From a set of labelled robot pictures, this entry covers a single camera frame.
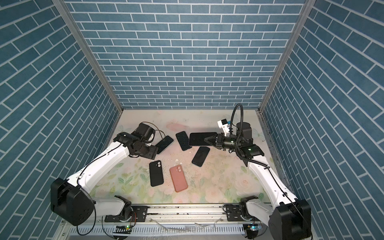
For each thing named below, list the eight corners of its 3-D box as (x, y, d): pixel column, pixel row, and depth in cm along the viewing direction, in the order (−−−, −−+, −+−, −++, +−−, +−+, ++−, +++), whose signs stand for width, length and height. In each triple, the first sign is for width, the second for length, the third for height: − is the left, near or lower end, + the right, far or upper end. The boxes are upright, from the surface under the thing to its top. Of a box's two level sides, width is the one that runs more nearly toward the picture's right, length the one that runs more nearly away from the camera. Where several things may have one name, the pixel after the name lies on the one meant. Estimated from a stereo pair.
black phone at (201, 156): (191, 163, 94) (191, 161, 92) (201, 145, 102) (201, 144, 100) (201, 167, 92) (201, 166, 90) (210, 149, 100) (210, 148, 98)
